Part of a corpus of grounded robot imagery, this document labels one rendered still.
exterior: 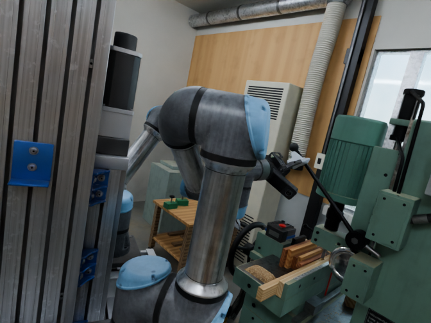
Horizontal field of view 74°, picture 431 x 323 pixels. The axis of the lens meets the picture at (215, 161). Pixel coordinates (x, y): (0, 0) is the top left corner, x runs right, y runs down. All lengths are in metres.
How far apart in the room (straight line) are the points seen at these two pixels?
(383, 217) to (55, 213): 0.87
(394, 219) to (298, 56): 2.27
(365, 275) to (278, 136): 1.79
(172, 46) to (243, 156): 3.63
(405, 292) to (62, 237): 0.96
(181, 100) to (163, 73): 3.47
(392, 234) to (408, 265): 0.13
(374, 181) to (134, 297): 0.80
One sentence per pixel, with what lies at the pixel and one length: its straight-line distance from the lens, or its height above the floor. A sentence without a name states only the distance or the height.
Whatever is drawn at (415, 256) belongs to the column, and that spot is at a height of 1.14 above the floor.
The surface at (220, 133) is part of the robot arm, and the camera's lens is 0.52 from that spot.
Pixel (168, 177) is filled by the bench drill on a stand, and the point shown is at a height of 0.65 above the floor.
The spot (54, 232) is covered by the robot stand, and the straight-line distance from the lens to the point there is 0.80.
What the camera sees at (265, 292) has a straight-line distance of 0.95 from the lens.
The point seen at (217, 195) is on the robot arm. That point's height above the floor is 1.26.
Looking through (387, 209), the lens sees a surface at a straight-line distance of 0.95.
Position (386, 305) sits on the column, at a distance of 1.11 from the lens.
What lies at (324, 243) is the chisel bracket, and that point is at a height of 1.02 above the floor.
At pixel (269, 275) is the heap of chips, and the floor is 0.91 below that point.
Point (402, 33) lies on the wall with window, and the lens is 2.67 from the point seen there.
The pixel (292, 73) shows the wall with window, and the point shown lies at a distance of 2.98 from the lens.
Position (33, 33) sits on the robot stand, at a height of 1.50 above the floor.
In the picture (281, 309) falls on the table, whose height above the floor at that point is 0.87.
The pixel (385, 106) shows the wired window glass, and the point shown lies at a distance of 2.62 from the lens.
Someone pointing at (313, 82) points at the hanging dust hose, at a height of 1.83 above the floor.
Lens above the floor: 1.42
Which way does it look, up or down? 9 degrees down
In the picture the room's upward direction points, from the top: 12 degrees clockwise
